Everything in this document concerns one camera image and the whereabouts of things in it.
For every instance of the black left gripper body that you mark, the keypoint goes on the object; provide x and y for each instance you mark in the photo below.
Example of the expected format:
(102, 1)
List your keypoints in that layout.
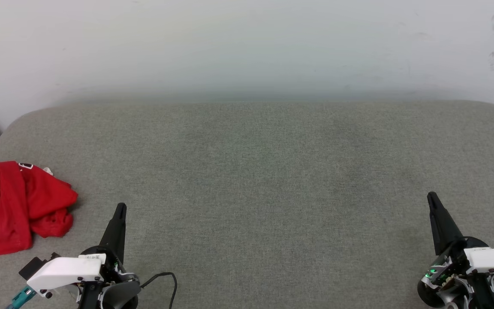
(118, 292)

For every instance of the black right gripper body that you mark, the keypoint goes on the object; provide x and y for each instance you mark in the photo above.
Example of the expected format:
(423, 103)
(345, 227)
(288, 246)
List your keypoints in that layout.
(444, 283)

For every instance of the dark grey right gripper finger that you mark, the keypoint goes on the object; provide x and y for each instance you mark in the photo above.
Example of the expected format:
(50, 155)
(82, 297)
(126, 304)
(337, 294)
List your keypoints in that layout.
(444, 231)

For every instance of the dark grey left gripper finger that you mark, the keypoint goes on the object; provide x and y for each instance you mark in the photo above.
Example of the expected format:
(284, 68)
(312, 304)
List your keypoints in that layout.
(116, 234)

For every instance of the red Bulls basketball jersey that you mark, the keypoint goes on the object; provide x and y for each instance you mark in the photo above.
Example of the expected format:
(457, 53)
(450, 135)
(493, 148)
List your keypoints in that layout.
(11, 206)

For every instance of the grey fabric sofa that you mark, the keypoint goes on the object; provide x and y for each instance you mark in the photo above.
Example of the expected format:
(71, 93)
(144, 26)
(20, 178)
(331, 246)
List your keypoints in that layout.
(247, 193)

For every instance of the white-mounted black left wrist camera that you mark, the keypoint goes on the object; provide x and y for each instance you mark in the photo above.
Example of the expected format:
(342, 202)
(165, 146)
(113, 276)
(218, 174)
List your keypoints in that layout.
(62, 270)

